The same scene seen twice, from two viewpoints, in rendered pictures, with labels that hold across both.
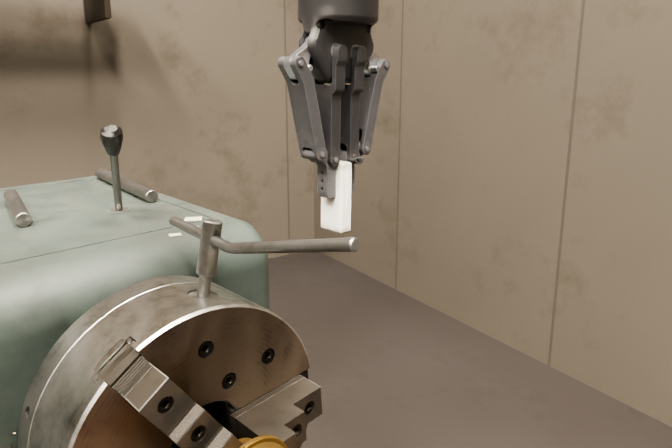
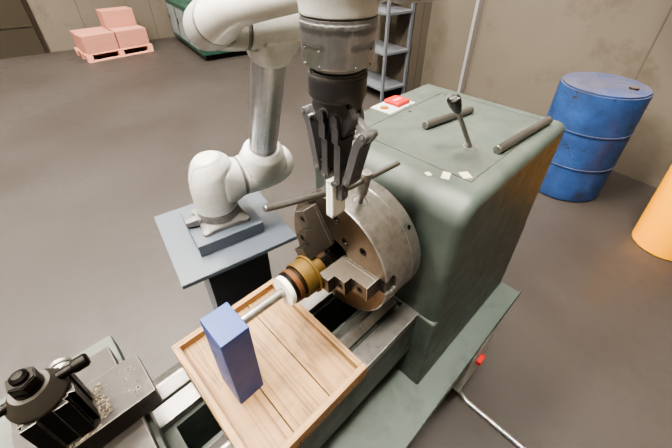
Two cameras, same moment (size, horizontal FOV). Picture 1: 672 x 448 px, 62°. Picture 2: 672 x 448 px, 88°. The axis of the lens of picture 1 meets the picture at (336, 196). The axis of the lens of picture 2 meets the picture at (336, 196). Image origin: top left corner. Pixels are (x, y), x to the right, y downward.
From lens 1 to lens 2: 73 cm
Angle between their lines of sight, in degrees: 82
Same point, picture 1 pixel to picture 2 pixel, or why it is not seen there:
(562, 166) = not seen: outside the picture
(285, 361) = (371, 264)
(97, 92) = not seen: outside the picture
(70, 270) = (371, 156)
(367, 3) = (315, 90)
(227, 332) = (345, 222)
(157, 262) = (399, 178)
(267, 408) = (347, 268)
